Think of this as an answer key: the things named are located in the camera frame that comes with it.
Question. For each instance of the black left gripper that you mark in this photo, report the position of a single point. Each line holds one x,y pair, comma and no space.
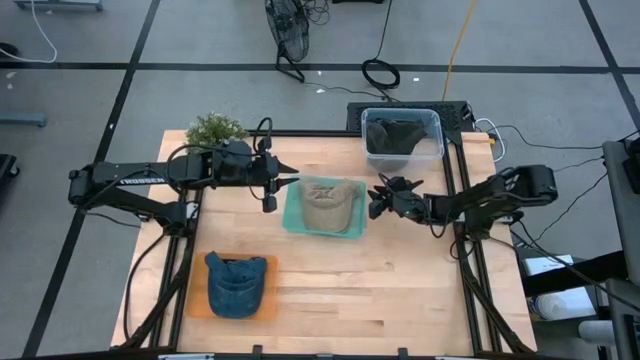
260,170

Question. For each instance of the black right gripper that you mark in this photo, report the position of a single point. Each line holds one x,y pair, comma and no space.
407,202

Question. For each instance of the teal translucent plastic bin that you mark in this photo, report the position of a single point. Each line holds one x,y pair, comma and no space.
290,220

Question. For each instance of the clear plastic bin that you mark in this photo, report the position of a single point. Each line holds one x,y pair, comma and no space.
435,140

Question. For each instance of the orange translucent plastic bin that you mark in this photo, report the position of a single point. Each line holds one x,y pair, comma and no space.
195,300

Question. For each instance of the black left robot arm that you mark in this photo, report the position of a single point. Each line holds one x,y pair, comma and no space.
130,180

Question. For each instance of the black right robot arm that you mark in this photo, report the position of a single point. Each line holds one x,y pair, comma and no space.
500,192

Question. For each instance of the green potted plant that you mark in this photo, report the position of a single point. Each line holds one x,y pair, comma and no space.
215,129

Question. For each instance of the black perforated computer case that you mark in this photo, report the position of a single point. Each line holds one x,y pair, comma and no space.
355,111

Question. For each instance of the black floor fan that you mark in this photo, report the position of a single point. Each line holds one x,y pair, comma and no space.
290,25

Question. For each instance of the white paper sheet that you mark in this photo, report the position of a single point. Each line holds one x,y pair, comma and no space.
547,264

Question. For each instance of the black beam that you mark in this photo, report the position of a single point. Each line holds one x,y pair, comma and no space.
575,272

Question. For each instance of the white roll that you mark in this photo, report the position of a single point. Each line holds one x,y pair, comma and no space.
565,304

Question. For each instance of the grey upright panel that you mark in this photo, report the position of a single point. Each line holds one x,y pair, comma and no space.
620,210

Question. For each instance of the grey cylinder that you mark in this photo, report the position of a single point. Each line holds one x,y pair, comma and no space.
595,332

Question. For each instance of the grey table foot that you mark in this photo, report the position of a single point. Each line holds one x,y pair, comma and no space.
60,5
22,119

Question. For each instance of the black caster base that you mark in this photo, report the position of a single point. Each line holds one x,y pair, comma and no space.
6,165

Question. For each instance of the person's foot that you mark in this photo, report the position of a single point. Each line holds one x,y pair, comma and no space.
7,49

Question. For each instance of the black aluminium table frame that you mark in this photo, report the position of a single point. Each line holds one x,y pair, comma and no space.
325,133

